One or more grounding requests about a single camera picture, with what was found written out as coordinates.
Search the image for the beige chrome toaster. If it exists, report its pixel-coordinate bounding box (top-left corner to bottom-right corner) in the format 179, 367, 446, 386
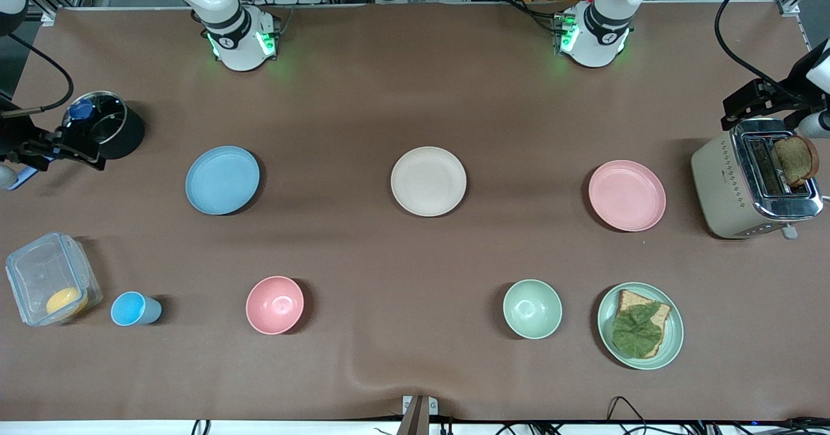
690, 117, 824, 241

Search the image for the clear plastic container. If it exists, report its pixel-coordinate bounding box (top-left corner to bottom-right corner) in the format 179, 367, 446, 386
5, 231, 104, 327

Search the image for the beige plate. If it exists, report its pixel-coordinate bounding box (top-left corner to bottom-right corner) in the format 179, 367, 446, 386
390, 146, 468, 218

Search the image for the brown toast slice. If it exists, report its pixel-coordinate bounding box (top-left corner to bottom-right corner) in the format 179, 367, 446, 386
774, 135, 820, 188

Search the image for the black pot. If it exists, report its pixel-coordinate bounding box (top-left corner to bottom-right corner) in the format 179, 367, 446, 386
63, 90, 146, 161

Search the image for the blue plate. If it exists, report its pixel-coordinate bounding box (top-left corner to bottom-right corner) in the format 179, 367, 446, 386
185, 145, 261, 217

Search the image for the brown table cover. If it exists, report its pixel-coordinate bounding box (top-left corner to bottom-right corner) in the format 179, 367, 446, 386
0, 4, 830, 423

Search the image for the black camera cable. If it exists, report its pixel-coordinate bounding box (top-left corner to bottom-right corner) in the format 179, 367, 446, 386
714, 0, 808, 106
0, 32, 75, 119

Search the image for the green bowl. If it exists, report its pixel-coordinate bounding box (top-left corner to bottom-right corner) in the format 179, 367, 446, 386
503, 279, 563, 340

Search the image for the pink bowl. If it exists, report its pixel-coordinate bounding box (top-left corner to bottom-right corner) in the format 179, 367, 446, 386
245, 276, 305, 336

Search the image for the green plate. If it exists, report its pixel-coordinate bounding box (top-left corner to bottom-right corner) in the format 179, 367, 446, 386
597, 282, 685, 371

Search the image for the pink plate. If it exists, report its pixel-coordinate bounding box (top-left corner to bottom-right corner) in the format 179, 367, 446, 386
588, 159, 667, 233

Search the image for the blue cup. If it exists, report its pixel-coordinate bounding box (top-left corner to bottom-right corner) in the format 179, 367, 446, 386
110, 291, 163, 327

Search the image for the bread slice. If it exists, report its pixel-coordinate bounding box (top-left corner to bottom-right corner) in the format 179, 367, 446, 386
615, 289, 672, 359

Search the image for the yellow food piece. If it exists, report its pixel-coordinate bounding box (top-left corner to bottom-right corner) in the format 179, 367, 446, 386
45, 287, 89, 317

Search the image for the black looped floor cable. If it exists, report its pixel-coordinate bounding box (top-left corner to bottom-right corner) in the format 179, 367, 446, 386
606, 395, 651, 435

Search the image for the green lettuce leaf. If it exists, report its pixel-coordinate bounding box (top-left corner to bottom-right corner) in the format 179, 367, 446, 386
611, 302, 663, 359

